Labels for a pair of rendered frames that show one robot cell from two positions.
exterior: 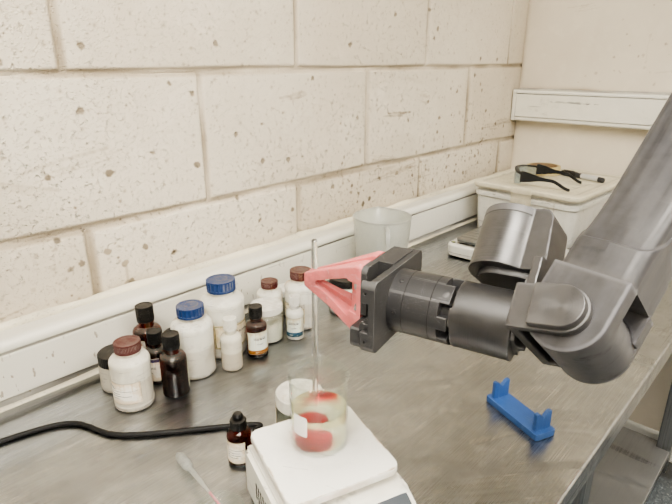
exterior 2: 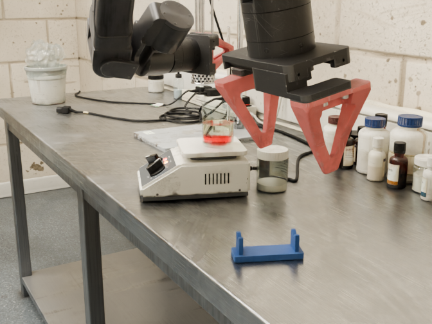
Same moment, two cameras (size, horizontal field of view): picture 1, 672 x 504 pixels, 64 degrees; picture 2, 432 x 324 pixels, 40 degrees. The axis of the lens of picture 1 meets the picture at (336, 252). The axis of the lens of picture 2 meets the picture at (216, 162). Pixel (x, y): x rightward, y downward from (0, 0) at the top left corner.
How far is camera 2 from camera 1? 129 cm
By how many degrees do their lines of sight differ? 100
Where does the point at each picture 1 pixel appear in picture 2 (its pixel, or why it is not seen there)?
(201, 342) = (360, 143)
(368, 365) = (371, 217)
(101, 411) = not seen: hidden behind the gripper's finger
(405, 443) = (256, 213)
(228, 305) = (393, 133)
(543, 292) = not seen: hidden behind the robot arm
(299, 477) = (193, 140)
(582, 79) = not seen: outside the picture
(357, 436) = (213, 150)
